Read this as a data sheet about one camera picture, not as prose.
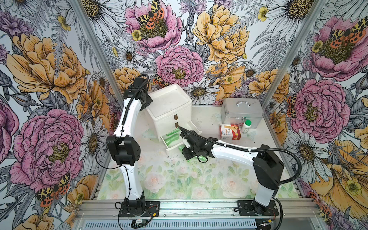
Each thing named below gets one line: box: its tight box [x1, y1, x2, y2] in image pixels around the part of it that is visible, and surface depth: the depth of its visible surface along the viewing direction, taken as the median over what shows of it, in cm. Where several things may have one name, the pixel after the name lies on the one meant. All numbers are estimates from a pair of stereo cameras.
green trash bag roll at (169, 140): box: [164, 133, 180, 146], surface depth 100 cm
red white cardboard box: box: [218, 123, 242, 140], surface depth 104 cm
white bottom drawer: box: [160, 120, 203, 152], surface depth 100 cm
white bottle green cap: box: [241, 119, 252, 134], surface depth 101 cm
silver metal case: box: [220, 98, 265, 129], surface depth 104 cm
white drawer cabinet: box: [146, 83, 202, 151], surface depth 93 cm
